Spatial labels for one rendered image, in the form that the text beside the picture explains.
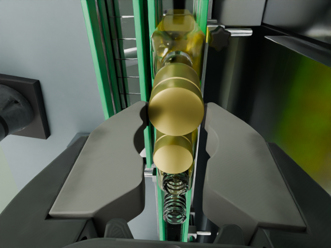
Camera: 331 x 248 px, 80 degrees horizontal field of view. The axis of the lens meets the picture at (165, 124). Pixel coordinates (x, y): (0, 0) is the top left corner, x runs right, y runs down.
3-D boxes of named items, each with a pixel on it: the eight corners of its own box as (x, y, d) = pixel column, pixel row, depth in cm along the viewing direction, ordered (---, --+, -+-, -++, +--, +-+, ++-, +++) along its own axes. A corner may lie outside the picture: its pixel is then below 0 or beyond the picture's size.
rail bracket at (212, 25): (236, 38, 37) (260, 55, 26) (199, 38, 38) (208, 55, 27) (240, 13, 35) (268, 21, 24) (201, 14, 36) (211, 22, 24)
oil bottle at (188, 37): (191, 48, 39) (203, 94, 21) (163, 47, 39) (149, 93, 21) (194, 15, 35) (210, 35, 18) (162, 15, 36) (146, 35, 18)
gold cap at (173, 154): (197, 135, 21) (201, 166, 17) (168, 148, 22) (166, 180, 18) (180, 109, 19) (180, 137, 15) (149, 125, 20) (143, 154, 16)
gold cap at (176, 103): (197, 106, 16) (203, 139, 13) (154, 105, 16) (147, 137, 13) (202, 62, 14) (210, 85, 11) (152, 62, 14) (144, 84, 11)
